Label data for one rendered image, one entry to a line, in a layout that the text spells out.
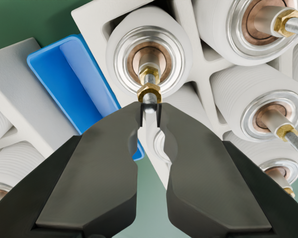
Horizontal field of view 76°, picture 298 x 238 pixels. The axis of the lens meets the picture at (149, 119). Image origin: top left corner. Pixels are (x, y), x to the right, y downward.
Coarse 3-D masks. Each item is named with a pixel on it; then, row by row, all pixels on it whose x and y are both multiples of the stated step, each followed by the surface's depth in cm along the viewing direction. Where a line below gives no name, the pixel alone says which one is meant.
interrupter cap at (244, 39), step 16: (240, 0) 17; (256, 0) 17; (272, 0) 17; (288, 0) 17; (240, 16) 18; (240, 32) 18; (256, 32) 19; (240, 48) 19; (256, 48) 19; (272, 48) 19
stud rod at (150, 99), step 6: (144, 78) 16; (150, 78) 16; (144, 84) 15; (144, 96) 13; (150, 96) 13; (144, 102) 13; (150, 102) 12; (156, 102) 13; (144, 108) 13; (150, 108) 13; (156, 108) 13
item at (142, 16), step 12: (132, 12) 24; (144, 12) 18; (156, 12) 19; (120, 24) 19; (132, 24) 18; (144, 24) 18; (156, 24) 18; (168, 24) 18; (120, 36) 19; (180, 36) 19; (108, 48) 20; (108, 60) 20; (192, 60) 21; (108, 72) 22; (120, 84) 22; (180, 84) 22; (132, 96) 23
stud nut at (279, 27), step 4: (284, 12) 15; (288, 12) 15; (292, 12) 14; (296, 12) 14; (280, 16) 15; (284, 16) 15; (288, 16) 14; (292, 16) 14; (296, 16) 14; (276, 20) 15; (280, 20) 15; (284, 20) 15; (276, 24) 15; (280, 24) 15; (284, 24) 15; (276, 28) 15; (280, 28) 15; (284, 28) 15; (276, 32) 16; (280, 32) 15; (284, 32) 15; (288, 32) 15; (284, 36) 16; (288, 36) 15
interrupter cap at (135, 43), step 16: (128, 32) 18; (144, 32) 18; (160, 32) 18; (128, 48) 19; (144, 48) 19; (160, 48) 19; (176, 48) 19; (128, 64) 20; (160, 64) 20; (176, 64) 20; (128, 80) 21; (160, 80) 21; (176, 80) 21
